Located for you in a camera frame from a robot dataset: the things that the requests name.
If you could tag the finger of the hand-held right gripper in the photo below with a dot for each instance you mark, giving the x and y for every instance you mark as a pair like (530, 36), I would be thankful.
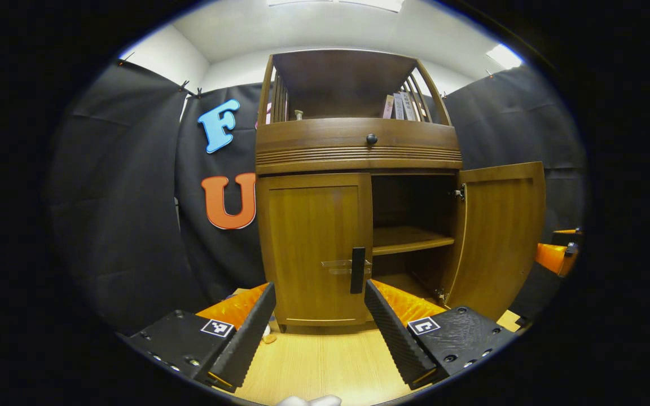
(550, 256)
(570, 232)

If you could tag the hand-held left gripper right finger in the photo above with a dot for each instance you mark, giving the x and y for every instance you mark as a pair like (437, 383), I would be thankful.
(395, 338)

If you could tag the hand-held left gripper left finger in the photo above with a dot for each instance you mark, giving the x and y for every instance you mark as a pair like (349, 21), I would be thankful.
(249, 338)

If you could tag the wooden shoe cabinet door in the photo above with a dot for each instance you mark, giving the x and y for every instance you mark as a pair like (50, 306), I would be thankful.
(308, 242)
(500, 237)

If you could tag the wooden double-door shoe cabinet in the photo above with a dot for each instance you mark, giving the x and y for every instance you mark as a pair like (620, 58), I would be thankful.
(353, 152)

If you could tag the wooden cabinet drawer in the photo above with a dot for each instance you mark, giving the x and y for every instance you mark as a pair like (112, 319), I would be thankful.
(313, 141)

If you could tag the penguin plush toy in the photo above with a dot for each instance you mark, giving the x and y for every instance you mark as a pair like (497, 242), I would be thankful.
(269, 339)

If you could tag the wooden inner shelf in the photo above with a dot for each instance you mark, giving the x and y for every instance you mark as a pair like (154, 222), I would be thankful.
(404, 239)

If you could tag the black backdrop cloth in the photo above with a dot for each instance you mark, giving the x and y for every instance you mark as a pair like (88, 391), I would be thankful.
(122, 197)

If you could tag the white book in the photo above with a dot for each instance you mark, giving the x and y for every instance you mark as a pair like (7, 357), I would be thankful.
(408, 107)

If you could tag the grey book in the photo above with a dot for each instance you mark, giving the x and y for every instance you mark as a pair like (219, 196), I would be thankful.
(398, 107)

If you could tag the pink book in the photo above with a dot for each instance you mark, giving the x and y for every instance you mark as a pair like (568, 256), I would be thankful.
(387, 107)

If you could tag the large ceiling light panel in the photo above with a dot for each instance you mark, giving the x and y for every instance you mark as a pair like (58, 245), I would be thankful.
(336, 4)

